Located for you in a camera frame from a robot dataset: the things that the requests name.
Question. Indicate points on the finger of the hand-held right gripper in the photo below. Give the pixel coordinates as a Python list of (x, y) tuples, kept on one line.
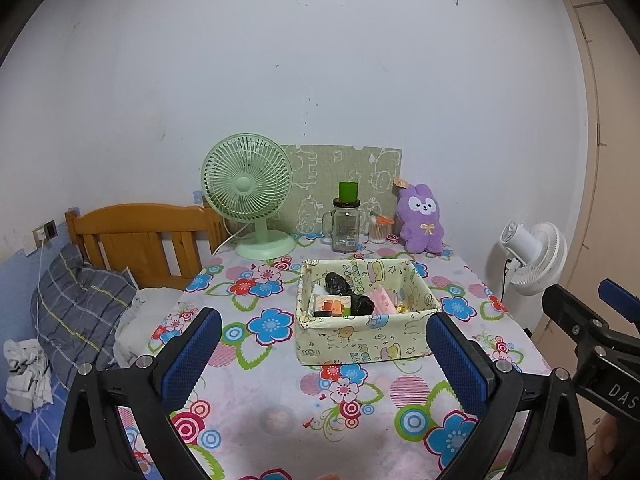
[(620, 297), (565, 310)]

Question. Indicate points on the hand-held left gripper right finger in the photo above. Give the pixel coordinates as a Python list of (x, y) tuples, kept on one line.
[(455, 360)]

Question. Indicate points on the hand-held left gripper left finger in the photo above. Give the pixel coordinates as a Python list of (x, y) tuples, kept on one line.
[(192, 355)]

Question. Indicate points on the yellow snack packet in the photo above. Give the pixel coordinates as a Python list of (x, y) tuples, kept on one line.
[(404, 305)]

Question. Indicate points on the pink packet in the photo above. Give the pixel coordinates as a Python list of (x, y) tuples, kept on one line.
[(382, 300)]

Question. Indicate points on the yellow printed fabric storage box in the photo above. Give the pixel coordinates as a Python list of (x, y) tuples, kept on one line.
[(350, 345)]

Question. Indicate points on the green and orange tissue pack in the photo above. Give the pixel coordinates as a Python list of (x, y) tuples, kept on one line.
[(332, 307)]

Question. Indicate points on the black plastic bag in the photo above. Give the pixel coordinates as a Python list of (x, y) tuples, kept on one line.
[(340, 285)]

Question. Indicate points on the person's right hand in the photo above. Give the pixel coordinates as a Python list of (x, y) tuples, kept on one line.
[(610, 435)]

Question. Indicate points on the white blanket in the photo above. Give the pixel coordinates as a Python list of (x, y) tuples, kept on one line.
[(142, 320)]

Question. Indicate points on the white standing fan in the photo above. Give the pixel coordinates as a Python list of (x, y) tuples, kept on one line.
[(535, 255)]

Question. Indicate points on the floral tablecloth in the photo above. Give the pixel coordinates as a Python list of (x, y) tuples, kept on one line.
[(260, 410)]

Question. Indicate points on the grey plaid pillow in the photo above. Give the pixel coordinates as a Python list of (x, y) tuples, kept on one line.
[(80, 310)]

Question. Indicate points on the wooden headboard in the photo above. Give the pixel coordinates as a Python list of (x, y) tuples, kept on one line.
[(140, 245)]

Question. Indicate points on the beige door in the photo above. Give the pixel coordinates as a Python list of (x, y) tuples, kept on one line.
[(610, 160)]

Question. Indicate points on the purple plush bunny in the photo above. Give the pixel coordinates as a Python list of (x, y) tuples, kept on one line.
[(425, 220)]

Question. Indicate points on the small jar with orange lid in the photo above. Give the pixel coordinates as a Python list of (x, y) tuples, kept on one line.
[(382, 230)]

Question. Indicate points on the crumpled white cloth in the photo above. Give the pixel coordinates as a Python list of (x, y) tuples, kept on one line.
[(25, 375)]

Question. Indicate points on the glass jar with green lid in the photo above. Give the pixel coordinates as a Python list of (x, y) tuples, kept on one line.
[(345, 230)]

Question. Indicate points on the blue bed sheet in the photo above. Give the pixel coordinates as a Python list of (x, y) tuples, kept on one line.
[(30, 425)]

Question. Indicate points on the green desk fan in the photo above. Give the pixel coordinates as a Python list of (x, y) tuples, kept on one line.
[(247, 185)]

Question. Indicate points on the green printed board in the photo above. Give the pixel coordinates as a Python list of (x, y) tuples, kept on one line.
[(320, 180)]

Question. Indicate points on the wall outlet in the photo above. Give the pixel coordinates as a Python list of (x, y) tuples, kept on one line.
[(45, 232)]

